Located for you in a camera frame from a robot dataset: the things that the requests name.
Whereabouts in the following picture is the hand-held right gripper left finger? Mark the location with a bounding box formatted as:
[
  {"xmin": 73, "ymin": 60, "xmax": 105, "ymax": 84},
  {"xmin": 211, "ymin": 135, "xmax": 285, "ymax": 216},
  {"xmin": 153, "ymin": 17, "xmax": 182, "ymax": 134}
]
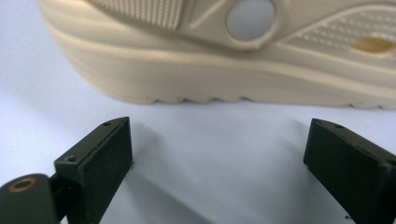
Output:
[{"xmin": 49, "ymin": 116, "xmax": 134, "ymax": 224}]

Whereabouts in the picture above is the beige clog shoe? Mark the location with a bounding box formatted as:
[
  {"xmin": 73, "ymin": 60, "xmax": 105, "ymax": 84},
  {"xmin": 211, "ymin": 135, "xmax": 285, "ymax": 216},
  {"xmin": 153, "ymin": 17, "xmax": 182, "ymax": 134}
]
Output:
[{"xmin": 37, "ymin": 0, "xmax": 396, "ymax": 110}]

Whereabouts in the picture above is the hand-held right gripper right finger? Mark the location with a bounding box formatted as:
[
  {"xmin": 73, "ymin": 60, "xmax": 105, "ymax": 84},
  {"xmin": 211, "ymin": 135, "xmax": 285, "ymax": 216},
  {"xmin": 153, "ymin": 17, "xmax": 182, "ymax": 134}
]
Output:
[{"xmin": 303, "ymin": 118, "xmax": 396, "ymax": 224}]

